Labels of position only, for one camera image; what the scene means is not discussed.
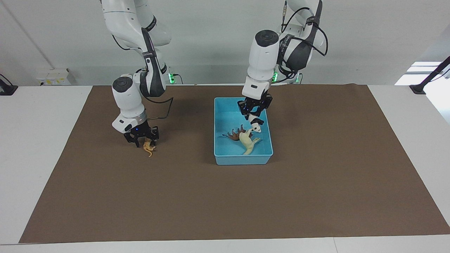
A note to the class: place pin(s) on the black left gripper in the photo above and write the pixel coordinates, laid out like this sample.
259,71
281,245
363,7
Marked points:
256,102

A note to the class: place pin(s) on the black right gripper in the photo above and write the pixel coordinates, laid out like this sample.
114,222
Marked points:
142,131

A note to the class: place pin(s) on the orange tiger toy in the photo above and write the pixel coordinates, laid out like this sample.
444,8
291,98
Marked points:
148,149

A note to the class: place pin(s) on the black white panda toy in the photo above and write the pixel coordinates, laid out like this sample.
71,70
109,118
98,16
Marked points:
256,124

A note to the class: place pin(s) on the brown lion toy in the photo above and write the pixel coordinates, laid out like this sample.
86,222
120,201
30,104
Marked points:
233,135

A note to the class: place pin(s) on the cream horse toy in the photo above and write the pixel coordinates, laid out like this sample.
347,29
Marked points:
248,142

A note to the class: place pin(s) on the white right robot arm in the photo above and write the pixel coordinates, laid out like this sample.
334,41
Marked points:
128,95

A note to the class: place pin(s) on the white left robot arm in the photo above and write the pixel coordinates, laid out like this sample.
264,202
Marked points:
262,59

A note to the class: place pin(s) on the blue plastic storage box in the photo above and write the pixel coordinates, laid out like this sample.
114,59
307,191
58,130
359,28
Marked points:
228,156

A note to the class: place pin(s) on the brown table mat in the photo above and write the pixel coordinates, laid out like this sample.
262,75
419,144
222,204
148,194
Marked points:
211,203

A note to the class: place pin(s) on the white wall outlet box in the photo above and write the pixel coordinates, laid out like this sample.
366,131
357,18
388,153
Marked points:
54,77

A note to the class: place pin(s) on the black table clamp mount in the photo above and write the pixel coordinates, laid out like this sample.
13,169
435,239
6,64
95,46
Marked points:
7,89

